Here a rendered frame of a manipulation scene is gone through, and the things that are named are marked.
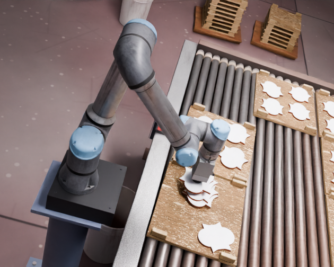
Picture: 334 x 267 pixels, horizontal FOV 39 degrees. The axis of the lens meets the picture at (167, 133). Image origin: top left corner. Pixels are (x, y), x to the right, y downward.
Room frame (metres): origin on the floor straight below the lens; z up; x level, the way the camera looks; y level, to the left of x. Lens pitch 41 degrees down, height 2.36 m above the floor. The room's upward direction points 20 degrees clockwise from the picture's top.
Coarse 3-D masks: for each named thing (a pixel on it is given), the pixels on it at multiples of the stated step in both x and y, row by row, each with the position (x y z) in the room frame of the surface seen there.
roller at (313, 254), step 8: (304, 136) 2.02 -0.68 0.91; (304, 144) 1.96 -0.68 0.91; (304, 152) 1.90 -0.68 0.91; (304, 160) 1.84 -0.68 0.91; (304, 168) 1.78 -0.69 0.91; (304, 176) 1.73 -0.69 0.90; (312, 176) 1.73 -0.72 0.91; (304, 184) 1.68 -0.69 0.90; (312, 184) 1.68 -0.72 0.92; (304, 192) 1.63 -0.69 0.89; (312, 192) 1.62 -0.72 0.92; (312, 200) 1.57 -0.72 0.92; (312, 208) 1.52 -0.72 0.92; (312, 216) 1.47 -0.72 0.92; (312, 224) 1.43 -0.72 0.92; (312, 232) 1.39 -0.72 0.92; (312, 240) 1.34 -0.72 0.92; (312, 248) 1.30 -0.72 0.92; (312, 256) 1.26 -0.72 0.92; (312, 264) 1.22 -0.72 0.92
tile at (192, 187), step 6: (186, 168) 1.40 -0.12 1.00; (186, 174) 1.37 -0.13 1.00; (180, 180) 1.34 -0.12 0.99; (186, 180) 1.34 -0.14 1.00; (210, 180) 1.39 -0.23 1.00; (186, 186) 1.31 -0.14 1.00; (192, 186) 1.32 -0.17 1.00; (198, 186) 1.33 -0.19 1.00; (204, 186) 1.34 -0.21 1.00; (192, 192) 1.29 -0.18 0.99; (198, 192) 1.30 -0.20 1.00
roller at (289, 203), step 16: (288, 80) 2.50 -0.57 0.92; (288, 128) 2.03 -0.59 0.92; (288, 144) 1.90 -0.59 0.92; (288, 160) 1.79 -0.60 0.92; (288, 176) 1.67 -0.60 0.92; (288, 192) 1.57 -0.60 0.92; (288, 208) 1.47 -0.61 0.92; (288, 224) 1.38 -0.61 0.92; (288, 240) 1.30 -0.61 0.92; (288, 256) 1.22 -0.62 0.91
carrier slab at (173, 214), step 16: (176, 176) 1.40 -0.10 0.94; (160, 192) 1.29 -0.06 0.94; (176, 192) 1.32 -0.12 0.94; (224, 192) 1.41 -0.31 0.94; (240, 192) 1.44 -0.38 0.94; (160, 208) 1.21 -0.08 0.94; (176, 208) 1.24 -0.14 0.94; (192, 208) 1.27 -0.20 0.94; (208, 208) 1.30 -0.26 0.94; (224, 208) 1.33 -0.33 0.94; (240, 208) 1.36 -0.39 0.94; (160, 224) 1.14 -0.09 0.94; (176, 224) 1.16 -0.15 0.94; (192, 224) 1.19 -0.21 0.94; (208, 224) 1.22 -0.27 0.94; (224, 224) 1.25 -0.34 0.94; (240, 224) 1.27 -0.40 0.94; (160, 240) 1.07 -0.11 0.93; (176, 240) 1.09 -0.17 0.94; (192, 240) 1.12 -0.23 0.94; (208, 256) 1.08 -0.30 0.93
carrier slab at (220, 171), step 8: (192, 112) 1.86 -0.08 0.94; (200, 112) 1.88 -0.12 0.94; (208, 112) 1.90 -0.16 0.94; (224, 120) 1.89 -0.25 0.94; (248, 128) 1.89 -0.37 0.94; (200, 144) 1.65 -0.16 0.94; (224, 144) 1.71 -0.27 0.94; (232, 144) 1.73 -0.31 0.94; (240, 144) 1.75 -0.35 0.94; (248, 144) 1.77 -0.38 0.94; (248, 152) 1.72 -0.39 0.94; (216, 160) 1.59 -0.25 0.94; (248, 160) 1.66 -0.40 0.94; (216, 168) 1.53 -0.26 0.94; (224, 168) 1.55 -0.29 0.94; (248, 168) 1.61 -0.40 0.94; (216, 176) 1.50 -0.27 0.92; (224, 176) 1.50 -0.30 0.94; (232, 176) 1.52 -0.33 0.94; (248, 176) 1.56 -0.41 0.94
